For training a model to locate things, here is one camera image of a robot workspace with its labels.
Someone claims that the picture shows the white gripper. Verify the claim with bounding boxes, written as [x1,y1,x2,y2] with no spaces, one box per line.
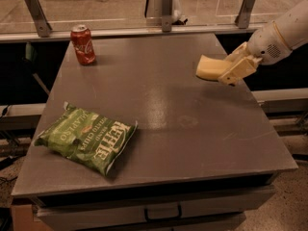
[218,21,292,86]

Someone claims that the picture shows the yellow sponge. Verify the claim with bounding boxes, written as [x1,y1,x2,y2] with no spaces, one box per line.
[195,55,231,82]

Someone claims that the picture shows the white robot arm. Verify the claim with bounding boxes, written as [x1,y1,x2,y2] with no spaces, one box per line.
[218,0,308,85]

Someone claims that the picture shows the green jalapeno chip bag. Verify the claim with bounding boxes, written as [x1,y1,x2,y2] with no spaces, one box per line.
[34,102,138,176]

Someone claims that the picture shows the red coca-cola can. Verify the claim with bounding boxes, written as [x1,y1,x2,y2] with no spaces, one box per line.
[70,24,95,65]

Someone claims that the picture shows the right metal bracket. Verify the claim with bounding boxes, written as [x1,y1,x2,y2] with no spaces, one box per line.
[235,0,256,29]

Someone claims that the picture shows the metal bracket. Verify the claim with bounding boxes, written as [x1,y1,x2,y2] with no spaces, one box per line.
[24,0,52,38]
[162,0,172,33]
[235,0,256,29]

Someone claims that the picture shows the middle metal bracket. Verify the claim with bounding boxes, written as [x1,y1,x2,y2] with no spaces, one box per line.
[162,0,172,33]

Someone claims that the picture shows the metal rail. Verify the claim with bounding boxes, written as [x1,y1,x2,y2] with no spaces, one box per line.
[0,23,264,43]

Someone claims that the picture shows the left metal bracket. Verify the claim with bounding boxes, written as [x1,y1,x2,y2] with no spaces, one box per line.
[24,0,52,38]

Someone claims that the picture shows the grey drawer with handle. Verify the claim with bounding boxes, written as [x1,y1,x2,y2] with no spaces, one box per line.
[37,185,275,231]

